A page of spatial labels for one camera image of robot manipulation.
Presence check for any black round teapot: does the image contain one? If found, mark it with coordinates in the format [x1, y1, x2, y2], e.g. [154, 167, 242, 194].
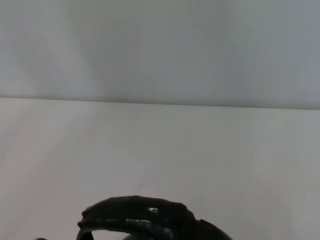
[76, 195, 235, 240]

